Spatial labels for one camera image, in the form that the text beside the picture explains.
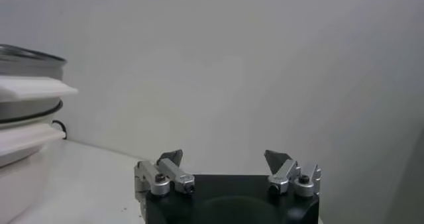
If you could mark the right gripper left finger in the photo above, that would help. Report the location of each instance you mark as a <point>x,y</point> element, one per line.
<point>172,172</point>

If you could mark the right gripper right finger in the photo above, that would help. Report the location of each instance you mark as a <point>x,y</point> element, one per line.
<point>285,175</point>

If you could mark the steel steamer basket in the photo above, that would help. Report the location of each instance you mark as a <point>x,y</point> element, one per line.
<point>33,87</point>

